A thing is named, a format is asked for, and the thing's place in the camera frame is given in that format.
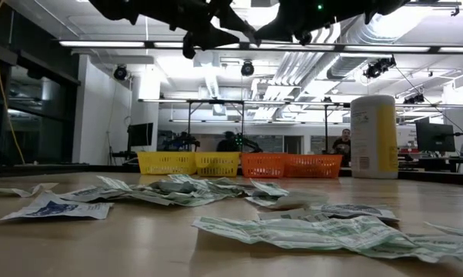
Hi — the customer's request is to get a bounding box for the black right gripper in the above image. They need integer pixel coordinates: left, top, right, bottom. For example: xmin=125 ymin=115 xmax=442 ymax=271
xmin=253 ymin=0 xmax=335 ymax=46

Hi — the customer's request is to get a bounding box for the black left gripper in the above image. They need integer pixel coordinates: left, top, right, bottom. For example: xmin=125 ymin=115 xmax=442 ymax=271
xmin=168 ymin=0 xmax=261 ymax=60

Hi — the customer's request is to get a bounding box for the person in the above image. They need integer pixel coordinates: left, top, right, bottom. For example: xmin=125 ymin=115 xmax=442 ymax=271
xmin=331 ymin=128 xmax=352 ymax=167
xmin=215 ymin=130 xmax=241 ymax=153

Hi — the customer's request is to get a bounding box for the orange plastic basket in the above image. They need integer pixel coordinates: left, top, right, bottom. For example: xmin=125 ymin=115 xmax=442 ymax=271
xmin=285 ymin=153 xmax=344 ymax=179
xmin=240 ymin=152 xmax=288 ymax=179

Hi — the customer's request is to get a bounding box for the yellow plastic basket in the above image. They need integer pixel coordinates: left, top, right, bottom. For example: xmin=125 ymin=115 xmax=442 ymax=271
xmin=137 ymin=151 xmax=198 ymax=177
xmin=195 ymin=151 xmax=242 ymax=178

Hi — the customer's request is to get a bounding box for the black computer monitor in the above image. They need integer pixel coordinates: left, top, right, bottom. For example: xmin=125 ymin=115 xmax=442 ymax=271
xmin=126 ymin=122 xmax=155 ymax=148
xmin=415 ymin=122 xmax=456 ymax=153

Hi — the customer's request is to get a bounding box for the white yellow wipes canister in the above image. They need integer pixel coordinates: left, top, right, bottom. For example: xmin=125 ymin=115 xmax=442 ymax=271
xmin=350 ymin=94 xmax=400 ymax=180

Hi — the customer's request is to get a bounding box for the white packet dark print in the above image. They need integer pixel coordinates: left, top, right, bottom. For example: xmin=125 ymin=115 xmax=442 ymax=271
xmin=58 ymin=185 xmax=135 ymax=204
xmin=319 ymin=203 xmax=401 ymax=223

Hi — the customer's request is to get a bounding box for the white packet blue print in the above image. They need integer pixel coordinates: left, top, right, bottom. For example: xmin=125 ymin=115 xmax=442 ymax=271
xmin=0 ymin=191 xmax=115 ymax=222

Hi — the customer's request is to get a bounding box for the black background station frame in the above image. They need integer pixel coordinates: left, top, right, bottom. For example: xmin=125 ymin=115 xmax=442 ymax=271
xmin=185 ymin=98 xmax=351 ymax=155

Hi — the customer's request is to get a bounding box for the silver ceiling duct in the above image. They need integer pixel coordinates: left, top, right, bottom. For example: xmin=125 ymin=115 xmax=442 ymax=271
xmin=325 ymin=7 xmax=421 ymax=80

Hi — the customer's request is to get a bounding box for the yellow hanging cable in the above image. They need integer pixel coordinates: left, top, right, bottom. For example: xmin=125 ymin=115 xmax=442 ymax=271
xmin=0 ymin=0 xmax=27 ymax=165

